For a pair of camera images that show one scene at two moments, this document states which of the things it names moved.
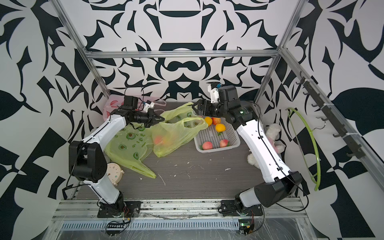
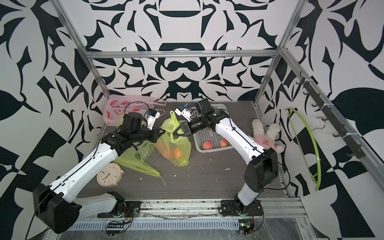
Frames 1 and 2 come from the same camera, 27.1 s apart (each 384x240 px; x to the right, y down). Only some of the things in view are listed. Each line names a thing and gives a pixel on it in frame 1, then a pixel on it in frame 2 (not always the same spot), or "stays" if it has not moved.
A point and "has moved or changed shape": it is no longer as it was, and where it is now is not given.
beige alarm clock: x=114 y=172 stays
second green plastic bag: x=130 y=147 stays
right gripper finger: x=199 y=103 to x=184 y=125
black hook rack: x=355 y=150 stays
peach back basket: x=223 y=143 stays
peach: x=157 y=139 has moved or changed shape
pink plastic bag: x=114 y=102 stays
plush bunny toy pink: x=272 y=131 stays
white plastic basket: x=211 y=140 stays
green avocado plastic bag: x=180 y=125 has moved or changed shape
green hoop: x=300 y=149 stays
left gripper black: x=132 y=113 to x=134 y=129
